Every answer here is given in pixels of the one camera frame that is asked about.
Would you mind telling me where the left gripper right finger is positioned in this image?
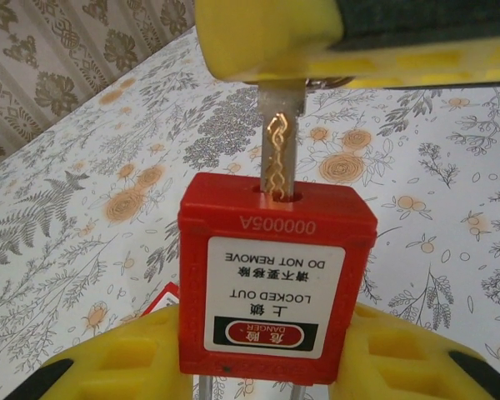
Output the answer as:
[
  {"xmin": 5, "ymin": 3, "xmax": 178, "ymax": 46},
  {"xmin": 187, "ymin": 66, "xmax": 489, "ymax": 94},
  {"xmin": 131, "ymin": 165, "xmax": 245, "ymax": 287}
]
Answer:
[{"xmin": 331, "ymin": 302, "xmax": 500, "ymax": 400}]

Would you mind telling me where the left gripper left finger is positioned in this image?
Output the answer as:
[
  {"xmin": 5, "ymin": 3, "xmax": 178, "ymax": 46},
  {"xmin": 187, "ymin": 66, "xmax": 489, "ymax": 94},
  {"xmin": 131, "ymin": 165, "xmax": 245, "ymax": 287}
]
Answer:
[{"xmin": 27, "ymin": 302, "xmax": 193, "ymax": 400}]

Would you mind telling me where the small metal key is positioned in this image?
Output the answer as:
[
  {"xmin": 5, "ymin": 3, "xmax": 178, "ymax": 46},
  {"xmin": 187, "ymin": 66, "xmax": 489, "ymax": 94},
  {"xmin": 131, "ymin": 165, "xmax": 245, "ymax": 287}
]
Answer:
[{"xmin": 256, "ymin": 74, "xmax": 355, "ymax": 205}]

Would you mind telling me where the red safety padlock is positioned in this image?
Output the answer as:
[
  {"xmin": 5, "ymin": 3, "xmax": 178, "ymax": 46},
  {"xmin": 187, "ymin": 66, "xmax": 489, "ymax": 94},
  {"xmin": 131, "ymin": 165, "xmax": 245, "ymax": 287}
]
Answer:
[
  {"xmin": 139, "ymin": 282, "xmax": 181, "ymax": 321},
  {"xmin": 175, "ymin": 171, "xmax": 379, "ymax": 400}
]

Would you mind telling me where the floral table cover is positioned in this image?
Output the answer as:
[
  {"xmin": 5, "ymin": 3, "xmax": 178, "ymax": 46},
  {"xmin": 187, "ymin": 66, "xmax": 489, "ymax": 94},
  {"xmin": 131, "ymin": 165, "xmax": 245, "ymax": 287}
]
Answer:
[{"xmin": 0, "ymin": 24, "xmax": 500, "ymax": 400}]

